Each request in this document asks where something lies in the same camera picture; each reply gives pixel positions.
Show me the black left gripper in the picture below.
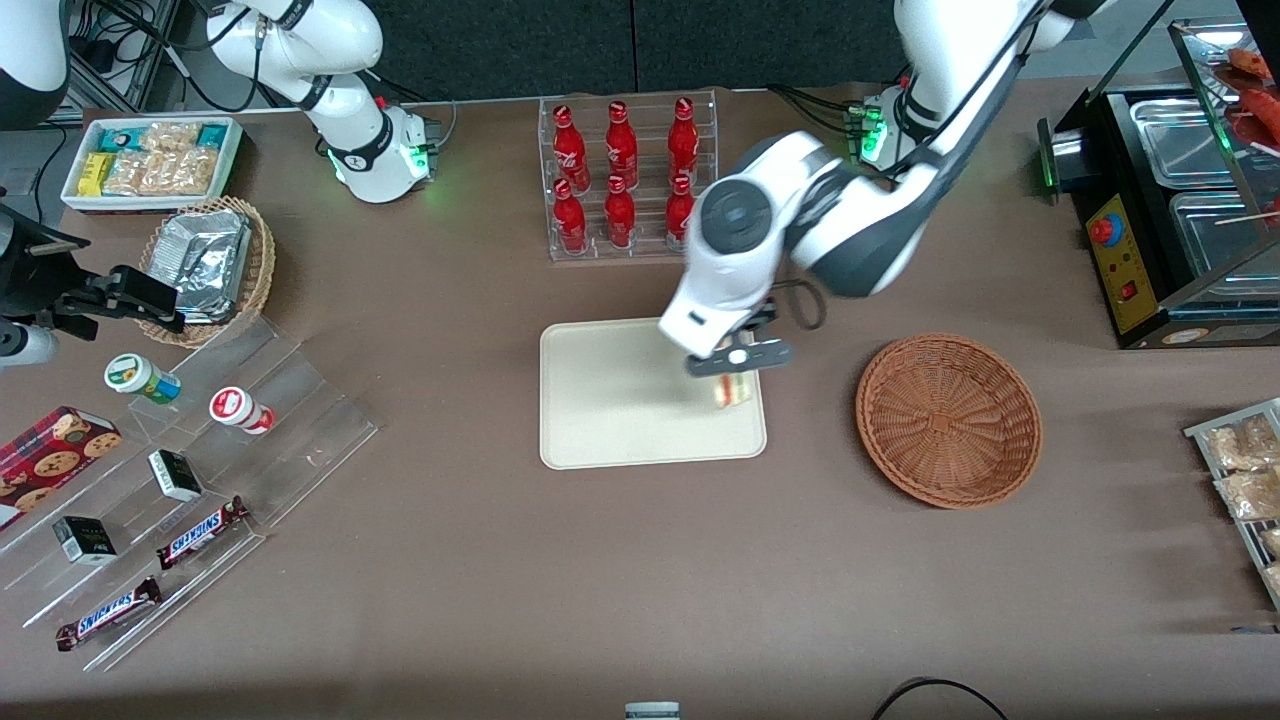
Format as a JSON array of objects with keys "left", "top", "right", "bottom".
[{"left": 742, "top": 297, "right": 782, "bottom": 347}]

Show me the light tan wicker basket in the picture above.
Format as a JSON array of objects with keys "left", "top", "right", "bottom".
[{"left": 138, "top": 196, "right": 278, "bottom": 350}]

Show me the cream rectangular plastic tray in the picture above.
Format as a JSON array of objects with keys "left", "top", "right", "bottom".
[{"left": 539, "top": 312, "right": 768, "bottom": 471}]

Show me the brown round wicker basket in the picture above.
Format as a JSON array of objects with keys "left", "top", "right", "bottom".
[{"left": 855, "top": 332, "right": 1044, "bottom": 511}]

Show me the silver foil wrapped package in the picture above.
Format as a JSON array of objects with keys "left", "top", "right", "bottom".
[
  {"left": 176, "top": 294, "right": 243, "bottom": 325},
  {"left": 148, "top": 209, "right": 254, "bottom": 301}
]

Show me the green lid yogurt cup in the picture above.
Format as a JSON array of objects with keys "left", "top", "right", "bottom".
[{"left": 104, "top": 353, "right": 184, "bottom": 407}]

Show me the clear bag of nut snacks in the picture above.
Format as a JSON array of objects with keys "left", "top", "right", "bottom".
[
  {"left": 160, "top": 148, "right": 222, "bottom": 197},
  {"left": 140, "top": 121, "right": 202, "bottom": 155},
  {"left": 103, "top": 152, "right": 167, "bottom": 198}
]

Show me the white rectangular snack bin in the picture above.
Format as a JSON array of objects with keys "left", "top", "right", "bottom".
[{"left": 60, "top": 116, "right": 245, "bottom": 216}]

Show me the red cola bottle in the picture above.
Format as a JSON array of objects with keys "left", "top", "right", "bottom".
[
  {"left": 667, "top": 96, "right": 701, "bottom": 187},
  {"left": 604, "top": 175, "right": 638, "bottom": 250},
  {"left": 552, "top": 104, "right": 593, "bottom": 194},
  {"left": 605, "top": 100, "right": 641, "bottom": 191},
  {"left": 552, "top": 178, "right": 590, "bottom": 255},
  {"left": 664, "top": 174, "right": 698, "bottom": 252}
]

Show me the red lid yogurt cup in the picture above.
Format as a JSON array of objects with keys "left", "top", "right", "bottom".
[{"left": 209, "top": 386, "right": 277, "bottom": 437}]

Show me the clear acrylic bottle rack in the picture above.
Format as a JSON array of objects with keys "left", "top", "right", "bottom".
[{"left": 538, "top": 88, "right": 721, "bottom": 264}]

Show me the small black carton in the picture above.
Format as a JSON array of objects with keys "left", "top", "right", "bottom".
[
  {"left": 52, "top": 515, "right": 119, "bottom": 567},
  {"left": 147, "top": 449, "right": 205, "bottom": 504}
]

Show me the red cookie box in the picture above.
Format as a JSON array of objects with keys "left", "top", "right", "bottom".
[{"left": 0, "top": 405, "right": 124, "bottom": 532}]

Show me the clear acrylic stepped stand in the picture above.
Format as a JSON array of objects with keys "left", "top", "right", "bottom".
[
  {"left": 118, "top": 314, "right": 380, "bottom": 531},
  {"left": 0, "top": 430, "right": 267, "bottom": 674}
]

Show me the Snickers chocolate bar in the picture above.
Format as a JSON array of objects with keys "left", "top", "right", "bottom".
[
  {"left": 55, "top": 576, "right": 164, "bottom": 653},
  {"left": 156, "top": 495, "right": 252, "bottom": 572}
]

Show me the grey box with green light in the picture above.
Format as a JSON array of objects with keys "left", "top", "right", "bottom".
[{"left": 1037, "top": 117, "right": 1087, "bottom": 194}]

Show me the black food warmer machine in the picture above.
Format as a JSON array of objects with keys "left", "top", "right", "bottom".
[{"left": 1037, "top": 0, "right": 1280, "bottom": 353}]

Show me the steel warmer pan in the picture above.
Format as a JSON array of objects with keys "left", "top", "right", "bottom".
[
  {"left": 1129, "top": 94, "right": 1247, "bottom": 192},
  {"left": 1168, "top": 190, "right": 1280, "bottom": 278}
]

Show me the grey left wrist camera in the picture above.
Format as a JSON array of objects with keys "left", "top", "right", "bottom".
[{"left": 684, "top": 337, "right": 794, "bottom": 378}]

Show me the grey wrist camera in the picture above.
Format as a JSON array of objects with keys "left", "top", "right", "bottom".
[
  {"left": 684, "top": 337, "right": 794, "bottom": 378},
  {"left": 0, "top": 324, "right": 60, "bottom": 368}
]

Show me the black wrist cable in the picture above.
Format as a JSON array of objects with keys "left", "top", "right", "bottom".
[{"left": 768, "top": 278, "right": 829, "bottom": 334}]

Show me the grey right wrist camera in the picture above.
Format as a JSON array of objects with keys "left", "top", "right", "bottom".
[{"left": 0, "top": 324, "right": 60, "bottom": 368}]

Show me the black arm base cable bundle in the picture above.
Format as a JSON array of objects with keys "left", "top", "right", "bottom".
[
  {"left": 372, "top": 68, "right": 459, "bottom": 147},
  {"left": 764, "top": 83, "right": 863, "bottom": 138}
]

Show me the aluminium frame rack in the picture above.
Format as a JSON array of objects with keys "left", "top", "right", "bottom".
[{"left": 60, "top": 0, "right": 191, "bottom": 121}]

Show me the black looped cable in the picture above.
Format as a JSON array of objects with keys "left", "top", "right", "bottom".
[{"left": 869, "top": 677, "right": 1012, "bottom": 720}]

